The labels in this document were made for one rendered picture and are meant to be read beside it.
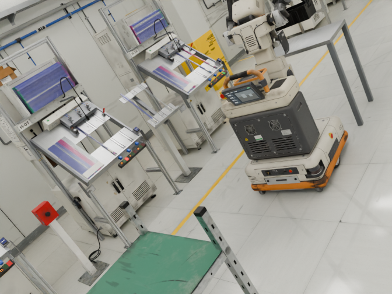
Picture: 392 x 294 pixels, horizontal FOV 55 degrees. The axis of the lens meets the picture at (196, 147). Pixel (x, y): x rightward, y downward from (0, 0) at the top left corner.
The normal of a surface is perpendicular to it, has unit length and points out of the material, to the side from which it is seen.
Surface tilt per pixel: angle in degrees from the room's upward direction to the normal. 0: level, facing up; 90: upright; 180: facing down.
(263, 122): 90
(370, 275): 0
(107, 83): 90
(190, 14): 90
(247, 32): 82
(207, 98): 90
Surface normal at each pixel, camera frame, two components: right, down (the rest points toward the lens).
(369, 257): -0.48, -0.81
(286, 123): -0.51, 0.58
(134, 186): 0.67, -0.07
